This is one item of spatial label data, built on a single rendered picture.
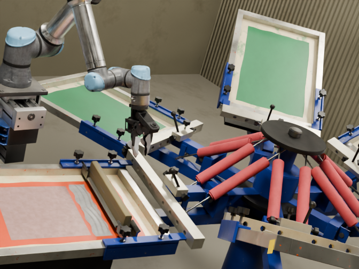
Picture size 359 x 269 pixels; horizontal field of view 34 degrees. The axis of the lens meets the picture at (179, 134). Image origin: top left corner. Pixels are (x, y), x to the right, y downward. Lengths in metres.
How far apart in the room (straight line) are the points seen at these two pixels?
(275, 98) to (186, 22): 3.64
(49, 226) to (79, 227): 0.11
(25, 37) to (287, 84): 1.71
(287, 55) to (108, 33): 3.03
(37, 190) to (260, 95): 1.57
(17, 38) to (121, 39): 4.06
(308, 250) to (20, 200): 1.29
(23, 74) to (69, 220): 0.67
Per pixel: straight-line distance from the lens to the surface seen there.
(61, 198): 2.47
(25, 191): 2.47
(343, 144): 3.34
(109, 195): 2.39
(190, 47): 7.25
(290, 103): 3.56
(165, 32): 6.91
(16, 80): 2.60
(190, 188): 2.60
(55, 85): 3.51
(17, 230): 2.25
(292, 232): 2.32
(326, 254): 1.49
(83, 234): 2.29
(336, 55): 6.22
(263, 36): 3.83
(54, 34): 2.61
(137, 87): 2.32
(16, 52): 2.57
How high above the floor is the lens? 2.28
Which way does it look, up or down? 24 degrees down
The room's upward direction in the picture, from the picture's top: 17 degrees clockwise
